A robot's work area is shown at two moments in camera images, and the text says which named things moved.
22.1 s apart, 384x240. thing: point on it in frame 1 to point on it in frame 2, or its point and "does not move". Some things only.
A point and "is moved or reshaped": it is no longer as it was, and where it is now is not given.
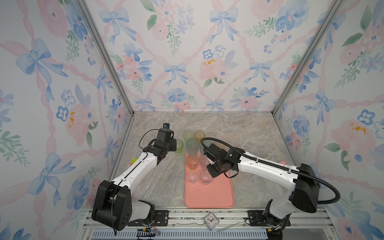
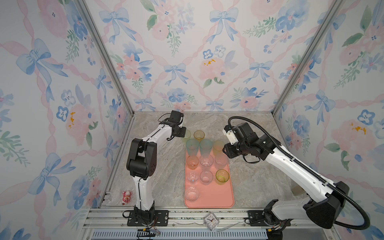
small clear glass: (192, 178) does not move
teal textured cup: (201, 147) does not move
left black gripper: (173, 144) to (183, 132)
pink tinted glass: (192, 162) does not move
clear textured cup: (206, 178) does not move
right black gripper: (212, 173) to (228, 152)
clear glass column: (204, 161) does not move
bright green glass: (179, 145) is moved or reshaped
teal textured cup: (192, 145) does not move
